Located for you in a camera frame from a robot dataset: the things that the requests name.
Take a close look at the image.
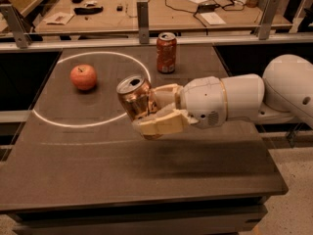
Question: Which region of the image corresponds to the right metal bracket post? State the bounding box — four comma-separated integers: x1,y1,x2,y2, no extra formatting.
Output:
256,0,280,40

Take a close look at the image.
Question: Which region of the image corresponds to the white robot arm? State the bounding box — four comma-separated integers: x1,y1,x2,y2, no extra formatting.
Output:
133,55,313,135

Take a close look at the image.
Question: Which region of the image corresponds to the white paper sheet left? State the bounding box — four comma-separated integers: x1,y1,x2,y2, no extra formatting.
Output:
44,12,73,25

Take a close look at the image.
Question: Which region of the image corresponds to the red soda can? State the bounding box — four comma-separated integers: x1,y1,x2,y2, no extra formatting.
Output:
156,32,177,73

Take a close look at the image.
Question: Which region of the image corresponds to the wooden background table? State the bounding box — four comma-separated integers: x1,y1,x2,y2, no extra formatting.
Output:
33,0,291,36

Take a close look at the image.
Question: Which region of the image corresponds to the metal bracket post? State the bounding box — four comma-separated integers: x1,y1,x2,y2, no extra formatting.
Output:
0,4,31,49
256,0,280,40
137,1,150,44

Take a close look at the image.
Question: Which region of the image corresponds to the white paper card right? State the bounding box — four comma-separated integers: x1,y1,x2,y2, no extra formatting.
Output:
201,12,226,25

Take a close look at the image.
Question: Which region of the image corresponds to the red apple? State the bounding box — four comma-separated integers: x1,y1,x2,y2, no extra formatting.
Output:
69,65,97,91

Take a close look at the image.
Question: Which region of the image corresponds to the black cable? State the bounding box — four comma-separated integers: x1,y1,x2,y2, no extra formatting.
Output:
164,0,246,27

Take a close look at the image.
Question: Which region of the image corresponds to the black flat device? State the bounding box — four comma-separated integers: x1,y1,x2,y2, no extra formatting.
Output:
74,7,104,15

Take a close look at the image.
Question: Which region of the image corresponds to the orange patterned soda can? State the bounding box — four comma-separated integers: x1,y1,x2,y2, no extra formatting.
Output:
116,74,158,121

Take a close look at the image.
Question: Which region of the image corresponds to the middle metal bracket post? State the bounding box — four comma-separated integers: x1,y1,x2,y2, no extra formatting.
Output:
137,1,150,44

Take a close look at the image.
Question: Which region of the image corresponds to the left metal bracket post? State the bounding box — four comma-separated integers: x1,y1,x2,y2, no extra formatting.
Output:
0,4,31,49

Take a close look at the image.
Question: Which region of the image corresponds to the small black box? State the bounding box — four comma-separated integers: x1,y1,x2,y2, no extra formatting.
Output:
116,5,123,11

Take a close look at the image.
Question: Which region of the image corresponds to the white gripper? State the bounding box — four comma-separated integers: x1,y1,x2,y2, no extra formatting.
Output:
132,76,227,136

